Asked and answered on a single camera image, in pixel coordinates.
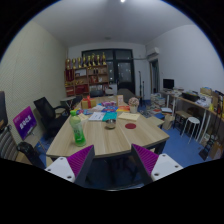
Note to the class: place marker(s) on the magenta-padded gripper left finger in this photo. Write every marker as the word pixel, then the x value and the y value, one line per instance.
pixel 63 166

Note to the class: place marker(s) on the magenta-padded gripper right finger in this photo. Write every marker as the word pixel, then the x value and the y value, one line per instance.
pixel 163 166

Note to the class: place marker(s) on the green drink bottle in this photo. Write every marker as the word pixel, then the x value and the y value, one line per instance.
pixel 78 132

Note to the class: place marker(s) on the black bag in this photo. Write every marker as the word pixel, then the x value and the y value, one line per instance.
pixel 29 153

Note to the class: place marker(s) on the small light wooden table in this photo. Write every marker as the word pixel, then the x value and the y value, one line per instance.
pixel 155 120

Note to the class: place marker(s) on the flat round red coaster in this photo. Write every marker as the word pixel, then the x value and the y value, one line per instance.
pixel 130 126

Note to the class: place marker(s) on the cream notebook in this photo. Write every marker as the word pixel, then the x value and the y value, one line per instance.
pixel 82 117

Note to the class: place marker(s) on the black office chair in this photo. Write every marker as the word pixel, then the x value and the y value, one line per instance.
pixel 48 115

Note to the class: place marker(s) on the white round stool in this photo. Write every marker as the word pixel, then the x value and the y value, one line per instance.
pixel 192 120

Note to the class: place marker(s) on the dark wooden stool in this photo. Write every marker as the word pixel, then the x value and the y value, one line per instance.
pixel 182 114

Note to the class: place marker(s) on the purple sign board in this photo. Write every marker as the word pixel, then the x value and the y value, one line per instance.
pixel 24 122

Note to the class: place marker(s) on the striped grey chair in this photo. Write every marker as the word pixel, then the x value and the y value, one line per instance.
pixel 7 145

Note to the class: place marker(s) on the white booklet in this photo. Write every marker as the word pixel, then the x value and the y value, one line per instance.
pixel 96 116

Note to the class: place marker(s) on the pile of books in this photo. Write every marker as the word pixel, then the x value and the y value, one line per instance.
pixel 157 103

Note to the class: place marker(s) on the small metal cup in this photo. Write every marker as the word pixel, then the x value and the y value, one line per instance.
pixel 110 124

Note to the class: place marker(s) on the small white round table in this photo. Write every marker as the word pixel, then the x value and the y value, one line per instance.
pixel 67 98

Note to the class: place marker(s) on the white paper sheet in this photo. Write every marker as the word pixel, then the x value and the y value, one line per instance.
pixel 98 108

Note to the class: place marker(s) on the teal book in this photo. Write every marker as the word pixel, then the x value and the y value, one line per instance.
pixel 109 116

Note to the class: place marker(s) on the pink flowers in white pot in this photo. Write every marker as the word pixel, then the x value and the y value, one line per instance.
pixel 133 102

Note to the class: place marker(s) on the orange yellow book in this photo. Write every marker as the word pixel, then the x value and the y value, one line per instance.
pixel 123 108

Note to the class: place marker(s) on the long white side desk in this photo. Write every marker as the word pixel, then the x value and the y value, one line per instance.
pixel 193 102

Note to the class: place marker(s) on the blue book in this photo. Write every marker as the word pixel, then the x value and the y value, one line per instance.
pixel 109 109

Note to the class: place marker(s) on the pink package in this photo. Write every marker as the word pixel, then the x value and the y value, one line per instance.
pixel 108 103

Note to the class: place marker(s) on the beige standing card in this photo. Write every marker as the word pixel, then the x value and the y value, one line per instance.
pixel 120 100

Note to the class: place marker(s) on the black computer monitor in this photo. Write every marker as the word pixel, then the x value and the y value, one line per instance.
pixel 168 83

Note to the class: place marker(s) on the wooden shelf unit with trophies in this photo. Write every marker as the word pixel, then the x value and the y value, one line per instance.
pixel 87 78

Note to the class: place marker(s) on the dark glass door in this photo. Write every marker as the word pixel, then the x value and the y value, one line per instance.
pixel 124 71

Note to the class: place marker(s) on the white air conditioner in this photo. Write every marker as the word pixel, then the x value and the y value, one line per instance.
pixel 153 52

